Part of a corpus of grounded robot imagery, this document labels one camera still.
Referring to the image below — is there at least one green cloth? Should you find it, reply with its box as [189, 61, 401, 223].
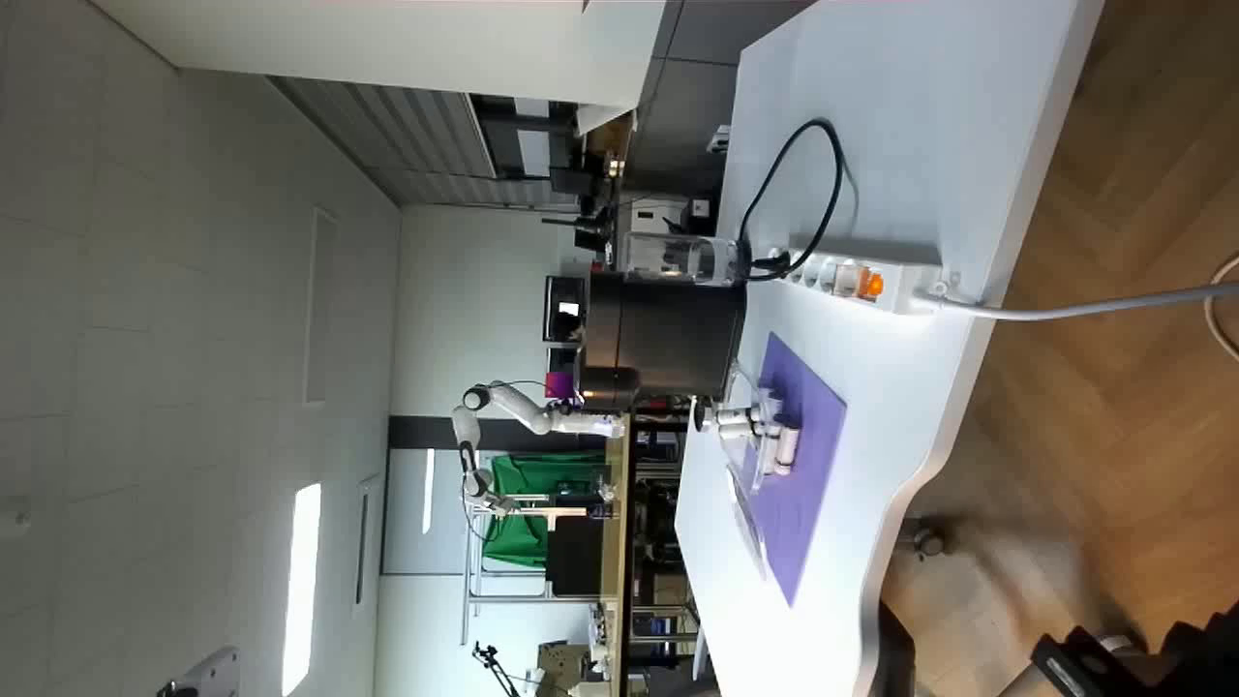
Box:
[480, 447, 610, 572]

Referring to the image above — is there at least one clear plastic box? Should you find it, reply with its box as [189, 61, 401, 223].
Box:
[724, 364, 810, 581]

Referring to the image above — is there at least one black power cable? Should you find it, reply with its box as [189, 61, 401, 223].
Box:
[730, 116, 850, 288]

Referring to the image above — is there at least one white grey equipment box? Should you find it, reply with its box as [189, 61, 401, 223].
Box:
[610, 189, 744, 284]

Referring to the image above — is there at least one white power cable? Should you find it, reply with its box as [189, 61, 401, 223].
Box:
[904, 252, 1239, 358]

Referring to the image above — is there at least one black monitor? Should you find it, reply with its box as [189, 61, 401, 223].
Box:
[544, 510, 610, 602]

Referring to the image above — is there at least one black shelf unit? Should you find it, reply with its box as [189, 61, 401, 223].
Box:
[469, 92, 587, 186]

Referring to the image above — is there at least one black chair base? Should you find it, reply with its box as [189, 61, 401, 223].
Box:
[1024, 605, 1239, 697]

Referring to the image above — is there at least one beige fuzzy stool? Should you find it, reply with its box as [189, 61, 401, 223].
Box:
[882, 510, 1102, 697]

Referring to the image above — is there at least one wooden workbench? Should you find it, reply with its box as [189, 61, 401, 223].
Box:
[600, 405, 640, 697]

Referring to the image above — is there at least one white power strip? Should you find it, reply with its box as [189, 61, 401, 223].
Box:
[782, 234, 967, 315]

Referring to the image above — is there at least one purple mat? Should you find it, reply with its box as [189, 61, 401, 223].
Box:
[724, 328, 850, 607]

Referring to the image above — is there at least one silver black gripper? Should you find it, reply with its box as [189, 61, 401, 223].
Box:
[694, 395, 787, 447]

